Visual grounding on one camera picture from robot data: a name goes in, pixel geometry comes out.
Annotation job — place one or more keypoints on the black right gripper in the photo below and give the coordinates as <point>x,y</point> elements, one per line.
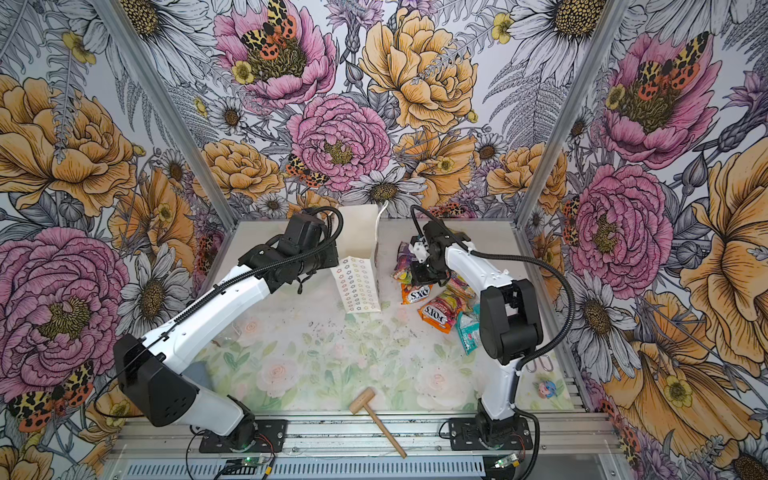
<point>420,277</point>

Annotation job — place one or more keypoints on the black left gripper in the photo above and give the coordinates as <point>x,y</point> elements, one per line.
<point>331,260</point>

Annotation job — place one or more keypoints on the orange Fox's fruits candy bag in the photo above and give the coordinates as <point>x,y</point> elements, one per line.
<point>412,294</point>

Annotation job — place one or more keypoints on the white flower-print paper bag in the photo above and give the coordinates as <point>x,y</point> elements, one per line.
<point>357,246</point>

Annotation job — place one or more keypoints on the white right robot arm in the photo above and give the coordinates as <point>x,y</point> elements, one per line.
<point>509,320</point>

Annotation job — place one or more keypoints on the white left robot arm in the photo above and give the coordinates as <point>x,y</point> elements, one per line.
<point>150,369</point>

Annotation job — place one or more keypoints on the purple candy bag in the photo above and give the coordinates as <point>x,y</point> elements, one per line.
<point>402,271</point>

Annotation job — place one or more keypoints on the teal white snack packet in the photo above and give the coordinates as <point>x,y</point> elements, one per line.
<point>468,328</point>

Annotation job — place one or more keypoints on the clear plastic bottle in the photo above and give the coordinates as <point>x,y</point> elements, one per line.
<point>230,337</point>

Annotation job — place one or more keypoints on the wooden mallet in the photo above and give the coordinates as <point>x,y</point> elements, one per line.
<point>362,403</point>

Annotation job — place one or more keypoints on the small pink blue toy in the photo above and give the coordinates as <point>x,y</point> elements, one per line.
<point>547,389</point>

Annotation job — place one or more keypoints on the metal wire tongs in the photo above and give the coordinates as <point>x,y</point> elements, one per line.
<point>542,364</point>

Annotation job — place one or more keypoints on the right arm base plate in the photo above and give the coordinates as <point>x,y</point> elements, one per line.
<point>480,433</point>

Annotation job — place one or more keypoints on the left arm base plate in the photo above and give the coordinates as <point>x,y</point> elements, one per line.
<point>251,436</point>

